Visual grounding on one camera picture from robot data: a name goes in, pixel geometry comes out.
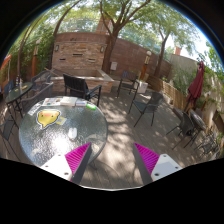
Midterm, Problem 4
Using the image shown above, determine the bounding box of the small round table left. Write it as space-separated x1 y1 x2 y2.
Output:
4 81 34 118

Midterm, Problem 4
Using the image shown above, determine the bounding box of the dark metal chair far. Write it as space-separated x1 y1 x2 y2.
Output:
116 69 140 100

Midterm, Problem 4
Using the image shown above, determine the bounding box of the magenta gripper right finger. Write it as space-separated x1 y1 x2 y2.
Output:
132 142 183 186

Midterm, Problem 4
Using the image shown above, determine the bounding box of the white computer mouse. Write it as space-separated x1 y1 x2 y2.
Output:
68 128 77 140

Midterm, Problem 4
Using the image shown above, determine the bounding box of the yellow speech bubble mouse pad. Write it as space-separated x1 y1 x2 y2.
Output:
36 109 61 129

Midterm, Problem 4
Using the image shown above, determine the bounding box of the dark chair at right table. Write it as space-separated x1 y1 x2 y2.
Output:
171 112 194 142

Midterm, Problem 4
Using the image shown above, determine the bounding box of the stone fountain wall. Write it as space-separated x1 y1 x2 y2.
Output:
52 32 114 93

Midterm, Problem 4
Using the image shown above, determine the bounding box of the grey wicker chair left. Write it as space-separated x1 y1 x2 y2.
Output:
21 82 54 113

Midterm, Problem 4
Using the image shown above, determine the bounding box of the green and white small object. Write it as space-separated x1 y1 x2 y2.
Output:
86 104 96 110

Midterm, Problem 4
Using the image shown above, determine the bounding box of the closed red patio umbrella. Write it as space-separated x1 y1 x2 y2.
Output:
184 61 205 111

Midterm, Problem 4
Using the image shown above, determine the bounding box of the dark mesh chair middle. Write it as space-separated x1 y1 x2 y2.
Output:
129 92 164 119

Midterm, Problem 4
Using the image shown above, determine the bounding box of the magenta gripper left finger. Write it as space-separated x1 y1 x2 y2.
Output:
40 142 93 185

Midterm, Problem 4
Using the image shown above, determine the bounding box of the open book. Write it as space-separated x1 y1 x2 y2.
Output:
43 96 77 106

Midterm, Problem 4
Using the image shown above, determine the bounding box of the round table right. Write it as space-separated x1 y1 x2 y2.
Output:
190 110 206 142

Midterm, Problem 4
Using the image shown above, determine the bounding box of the black slatted patio chair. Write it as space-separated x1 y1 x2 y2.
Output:
63 73 102 101

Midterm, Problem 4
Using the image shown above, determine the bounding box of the central tree trunk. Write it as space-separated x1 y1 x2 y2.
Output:
98 0 151 73

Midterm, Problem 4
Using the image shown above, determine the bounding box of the round glass patio table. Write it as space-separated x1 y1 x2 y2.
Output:
19 101 108 166

